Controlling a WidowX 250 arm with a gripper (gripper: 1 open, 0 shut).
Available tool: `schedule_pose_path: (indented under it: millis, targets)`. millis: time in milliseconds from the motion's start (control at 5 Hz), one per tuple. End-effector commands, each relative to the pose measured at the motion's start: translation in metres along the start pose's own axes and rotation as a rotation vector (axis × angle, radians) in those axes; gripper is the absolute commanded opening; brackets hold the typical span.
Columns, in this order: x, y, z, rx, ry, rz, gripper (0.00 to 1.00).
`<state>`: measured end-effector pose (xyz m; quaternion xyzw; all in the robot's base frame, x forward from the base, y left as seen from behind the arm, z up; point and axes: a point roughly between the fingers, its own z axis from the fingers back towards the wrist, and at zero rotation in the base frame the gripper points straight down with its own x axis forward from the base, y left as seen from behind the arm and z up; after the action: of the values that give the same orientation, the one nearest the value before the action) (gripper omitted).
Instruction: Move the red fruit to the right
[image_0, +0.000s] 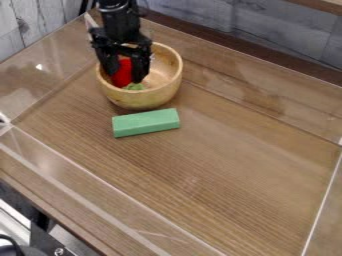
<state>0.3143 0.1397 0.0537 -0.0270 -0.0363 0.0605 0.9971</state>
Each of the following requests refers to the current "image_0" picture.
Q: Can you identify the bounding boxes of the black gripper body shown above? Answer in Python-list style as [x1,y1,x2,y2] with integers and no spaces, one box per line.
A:
[88,27,152,59]

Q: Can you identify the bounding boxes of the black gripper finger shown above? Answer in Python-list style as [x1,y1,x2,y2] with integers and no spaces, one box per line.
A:
[94,44,120,76]
[131,47,151,83]

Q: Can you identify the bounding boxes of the wooden bowl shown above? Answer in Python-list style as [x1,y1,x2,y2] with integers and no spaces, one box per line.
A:
[95,41,184,111]

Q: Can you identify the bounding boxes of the red strawberry toy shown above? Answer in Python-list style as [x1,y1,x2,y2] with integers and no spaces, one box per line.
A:
[111,57,146,91]

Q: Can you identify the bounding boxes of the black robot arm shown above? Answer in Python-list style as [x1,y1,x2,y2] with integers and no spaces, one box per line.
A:
[88,0,152,83]

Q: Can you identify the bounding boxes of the green rectangular block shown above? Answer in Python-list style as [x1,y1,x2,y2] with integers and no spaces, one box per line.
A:
[112,108,180,138]

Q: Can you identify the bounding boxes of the clear acrylic corner bracket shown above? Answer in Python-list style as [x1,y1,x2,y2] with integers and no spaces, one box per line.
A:
[84,13,99,29]

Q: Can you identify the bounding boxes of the black metal table bracket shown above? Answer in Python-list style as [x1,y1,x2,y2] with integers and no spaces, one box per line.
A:
[29,223,76,256]

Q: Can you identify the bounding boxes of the black cable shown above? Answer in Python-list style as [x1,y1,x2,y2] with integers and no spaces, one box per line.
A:
[0,233,24,256]

